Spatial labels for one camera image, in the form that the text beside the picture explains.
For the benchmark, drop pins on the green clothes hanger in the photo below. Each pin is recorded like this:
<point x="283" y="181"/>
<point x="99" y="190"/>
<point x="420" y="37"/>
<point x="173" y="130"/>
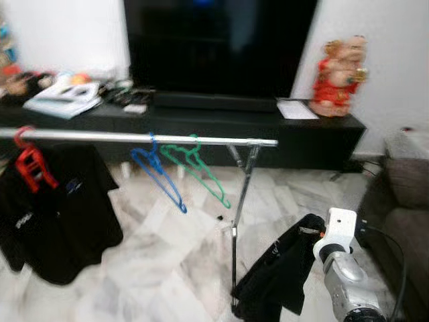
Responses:
<point x="224" y="201"/>

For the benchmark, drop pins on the silver metal clothes rack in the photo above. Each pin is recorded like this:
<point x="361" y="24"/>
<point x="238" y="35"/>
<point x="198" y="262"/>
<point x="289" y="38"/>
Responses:
<point x="100" y="137"/>

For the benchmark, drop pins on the stack of white magazines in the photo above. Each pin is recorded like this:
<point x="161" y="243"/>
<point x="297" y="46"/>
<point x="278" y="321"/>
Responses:
<point x="64" y="100"/>

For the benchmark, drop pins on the long black TV console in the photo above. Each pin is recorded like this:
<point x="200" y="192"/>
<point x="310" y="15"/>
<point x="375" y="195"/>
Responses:
<point x="201" y="134"/>

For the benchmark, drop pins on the black shirt white chest print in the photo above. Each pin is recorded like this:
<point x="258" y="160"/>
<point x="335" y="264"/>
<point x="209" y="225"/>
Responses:
<point x="67" y="221"/>

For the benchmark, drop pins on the long black soundbar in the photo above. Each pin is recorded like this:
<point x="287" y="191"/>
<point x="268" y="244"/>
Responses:
<point x="214" y="102"/>

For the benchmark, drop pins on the large black television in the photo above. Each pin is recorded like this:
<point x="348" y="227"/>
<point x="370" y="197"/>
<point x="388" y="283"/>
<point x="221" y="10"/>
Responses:
<point x="221" y="43"/>

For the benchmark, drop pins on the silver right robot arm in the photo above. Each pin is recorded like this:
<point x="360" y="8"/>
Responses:
<point x="348" y="282"/>

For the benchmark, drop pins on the blue clothes hanger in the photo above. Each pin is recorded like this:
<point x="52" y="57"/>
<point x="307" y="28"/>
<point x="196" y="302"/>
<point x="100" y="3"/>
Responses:
<point x="179" y="204"/>

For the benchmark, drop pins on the dark brown sofa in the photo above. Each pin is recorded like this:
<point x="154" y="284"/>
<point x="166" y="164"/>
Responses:
<point x="402" y="228"/>

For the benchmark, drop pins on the red clothes hanger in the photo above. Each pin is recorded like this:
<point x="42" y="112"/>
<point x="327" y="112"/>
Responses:
<point x="32" y="168"/>

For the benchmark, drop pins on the white paper sheet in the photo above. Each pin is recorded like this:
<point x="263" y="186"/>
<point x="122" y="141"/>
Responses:
<point x="297" y="110"/>

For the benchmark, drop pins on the orange ball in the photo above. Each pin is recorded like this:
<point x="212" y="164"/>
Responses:
<point x="80" y="78"/>

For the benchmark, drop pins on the red laughing Buddha statue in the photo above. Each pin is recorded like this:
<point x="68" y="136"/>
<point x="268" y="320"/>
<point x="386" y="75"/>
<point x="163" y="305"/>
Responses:
<point x="335" y="84"/>

